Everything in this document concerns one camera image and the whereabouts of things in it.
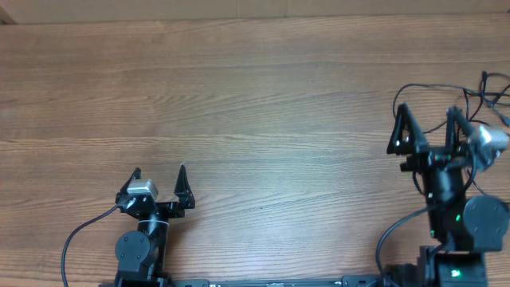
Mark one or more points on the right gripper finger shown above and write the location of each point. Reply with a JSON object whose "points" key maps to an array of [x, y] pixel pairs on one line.
{"points": [[458, 132], [407, 137]]}

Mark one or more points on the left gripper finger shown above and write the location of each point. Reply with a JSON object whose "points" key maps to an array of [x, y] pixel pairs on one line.
{"points": [[136, 174], [183, 191]]}

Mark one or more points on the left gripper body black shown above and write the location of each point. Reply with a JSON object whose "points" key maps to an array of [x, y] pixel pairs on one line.
{"points": [[167, 210]]}

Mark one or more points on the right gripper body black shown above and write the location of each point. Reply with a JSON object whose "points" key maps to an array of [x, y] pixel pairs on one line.
{"points": [[426, 161]]}

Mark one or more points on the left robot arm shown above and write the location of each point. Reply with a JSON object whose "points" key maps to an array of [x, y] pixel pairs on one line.
{"points": [[141, 252]]}

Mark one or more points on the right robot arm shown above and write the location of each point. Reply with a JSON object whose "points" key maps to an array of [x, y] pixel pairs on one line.
{"points": [[466, 228]]}

